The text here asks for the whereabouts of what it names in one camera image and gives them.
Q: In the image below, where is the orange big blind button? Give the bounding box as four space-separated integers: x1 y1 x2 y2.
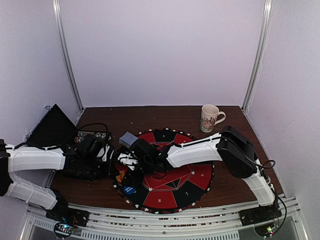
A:
115 170 126 184

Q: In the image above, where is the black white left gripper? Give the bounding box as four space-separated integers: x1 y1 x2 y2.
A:
82 154 118 179

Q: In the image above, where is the cream patterned ceramic mug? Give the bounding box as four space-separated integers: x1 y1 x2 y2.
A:
200 104 226 133

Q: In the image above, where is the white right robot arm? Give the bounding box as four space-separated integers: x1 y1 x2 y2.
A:
116 125 279 221

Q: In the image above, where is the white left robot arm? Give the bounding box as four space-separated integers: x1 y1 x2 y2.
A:
0 134 115 222

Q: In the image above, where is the right aluminium frame post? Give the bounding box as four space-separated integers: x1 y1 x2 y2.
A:
242 0 274 114

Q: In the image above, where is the round red black poker mat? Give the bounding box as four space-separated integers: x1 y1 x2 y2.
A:
112 128 215 214

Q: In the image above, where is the black poker chip case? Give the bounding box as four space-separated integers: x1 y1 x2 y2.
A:
26 103 113 181

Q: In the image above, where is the blue small blind button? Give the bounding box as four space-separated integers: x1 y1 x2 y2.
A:
123 186 136 195

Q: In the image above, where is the blue backed card deck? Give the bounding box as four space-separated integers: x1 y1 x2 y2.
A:
119 131 138 149

